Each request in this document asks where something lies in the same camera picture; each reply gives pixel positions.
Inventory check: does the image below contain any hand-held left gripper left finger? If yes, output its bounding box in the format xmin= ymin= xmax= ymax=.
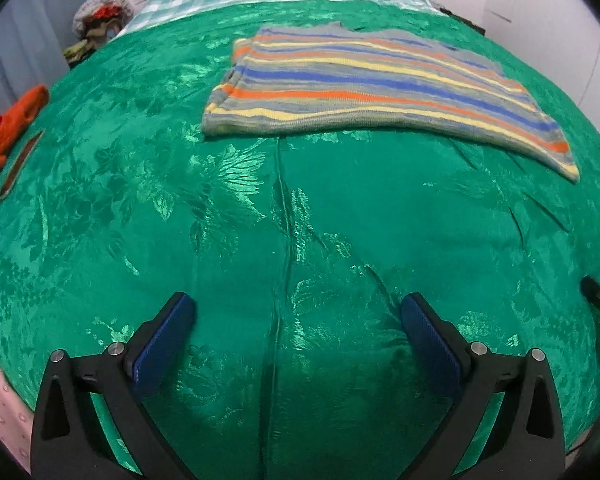
xmin=30 ymin=291 xmax=198 ymax=480

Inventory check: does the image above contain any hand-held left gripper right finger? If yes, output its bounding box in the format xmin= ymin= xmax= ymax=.
xmin=399 ymin=291 xmax=567 ymax=480

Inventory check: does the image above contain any striped knit sweater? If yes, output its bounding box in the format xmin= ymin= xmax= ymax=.
xmin=201 ymin=21 xmax=580 ymax=183

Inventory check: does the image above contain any pile of clothes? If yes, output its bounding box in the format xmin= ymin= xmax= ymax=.
xmin=62 ymin=20 xmax=127 ymax=69

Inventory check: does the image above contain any green floral blanket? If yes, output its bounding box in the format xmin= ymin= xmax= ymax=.
xmin=0 ymin=0 xmax=600 ymax=480

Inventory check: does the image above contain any person's left leg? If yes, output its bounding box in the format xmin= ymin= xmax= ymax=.
xmin=0 ymin=359 xmax=37 ymax=467

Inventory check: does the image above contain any black smartphone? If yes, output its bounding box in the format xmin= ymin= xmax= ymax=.
xmin=0 ymin=129 xmax=47 ymax=203

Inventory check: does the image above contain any white wardrobe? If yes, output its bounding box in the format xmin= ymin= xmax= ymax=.
xmin=481 ymin=0 xmax=600 ymax=161

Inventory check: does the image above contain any orange cloth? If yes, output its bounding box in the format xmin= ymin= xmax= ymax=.
xmin=0 ymin=85 xmax=50 ymax=201

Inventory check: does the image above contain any grey knitted bag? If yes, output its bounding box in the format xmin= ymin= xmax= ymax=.
xmin=73 ymin=0 xmax=133 ymax=36

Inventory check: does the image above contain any grey curtain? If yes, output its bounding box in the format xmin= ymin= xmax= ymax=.
xmin=0 ymin=0 xmax=99 ymax=121

